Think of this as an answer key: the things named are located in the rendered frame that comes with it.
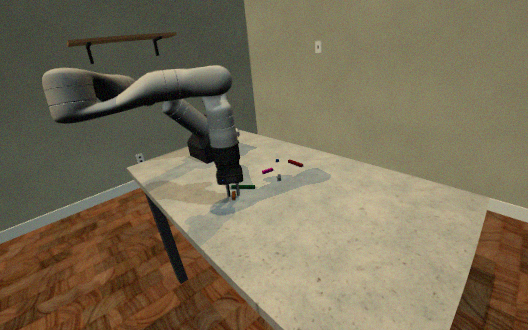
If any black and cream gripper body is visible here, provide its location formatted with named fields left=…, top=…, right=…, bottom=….
left=209, top=124, right=243, bottom=185

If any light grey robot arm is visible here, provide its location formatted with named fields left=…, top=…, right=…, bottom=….
left=42, top=65, right=234, bottom=138

